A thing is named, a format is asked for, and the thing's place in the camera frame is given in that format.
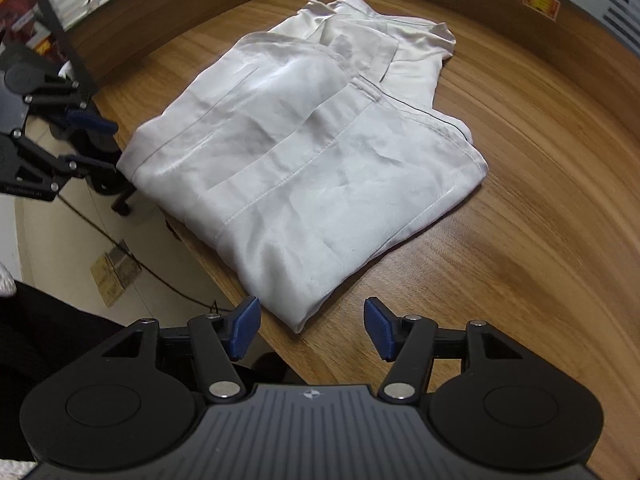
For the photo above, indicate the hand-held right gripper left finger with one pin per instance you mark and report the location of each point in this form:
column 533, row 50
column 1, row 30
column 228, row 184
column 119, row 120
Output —
column 245, row 329

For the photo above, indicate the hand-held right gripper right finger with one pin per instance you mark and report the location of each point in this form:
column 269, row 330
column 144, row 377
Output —
column 380, row 331

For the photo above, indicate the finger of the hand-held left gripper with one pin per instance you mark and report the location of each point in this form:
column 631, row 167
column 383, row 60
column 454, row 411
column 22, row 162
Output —
column 87, row 166
column 92, row 120

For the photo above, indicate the white satin garment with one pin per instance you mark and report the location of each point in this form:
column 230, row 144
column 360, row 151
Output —
column 300, row 160

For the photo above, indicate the brown cardboard piece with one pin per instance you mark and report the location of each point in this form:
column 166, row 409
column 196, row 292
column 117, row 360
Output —
column 114, row 275

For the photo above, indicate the white woven cloth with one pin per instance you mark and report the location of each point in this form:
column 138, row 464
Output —
column 6, row 277

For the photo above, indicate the person's black clothing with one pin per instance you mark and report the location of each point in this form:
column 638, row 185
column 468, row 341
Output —
column 50, row 345

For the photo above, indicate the orange sticker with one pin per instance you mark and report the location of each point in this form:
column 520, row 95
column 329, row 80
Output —
column 541, row 3

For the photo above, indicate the black metal frame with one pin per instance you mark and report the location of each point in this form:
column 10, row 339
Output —
column 65, row 35

